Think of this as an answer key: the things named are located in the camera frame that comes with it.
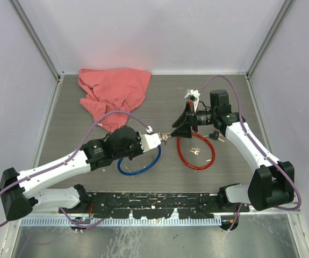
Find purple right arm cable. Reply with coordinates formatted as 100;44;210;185
198;75;302;232

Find black keys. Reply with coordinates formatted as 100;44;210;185
209;131;225;142

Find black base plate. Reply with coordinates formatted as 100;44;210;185
64;192;239;219

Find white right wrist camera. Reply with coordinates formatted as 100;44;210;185
184;89;200;111

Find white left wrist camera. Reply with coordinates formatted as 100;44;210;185
140;126;161;153

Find red cable lock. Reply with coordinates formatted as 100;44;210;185
176;133;216;170

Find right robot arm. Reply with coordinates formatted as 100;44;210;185
171;89;294;212

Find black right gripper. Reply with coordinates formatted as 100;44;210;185
171;102;217;139

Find blue cable lock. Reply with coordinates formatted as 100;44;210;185
117;133;167;176

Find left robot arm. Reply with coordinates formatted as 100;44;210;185
0;126;145;221

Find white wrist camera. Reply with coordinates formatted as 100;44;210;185
140;126;161;153
184;89;200;111

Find pink cloth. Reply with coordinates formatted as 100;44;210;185
78;68;152;121

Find slotted cable duct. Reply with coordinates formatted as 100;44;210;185
20;215;222;227

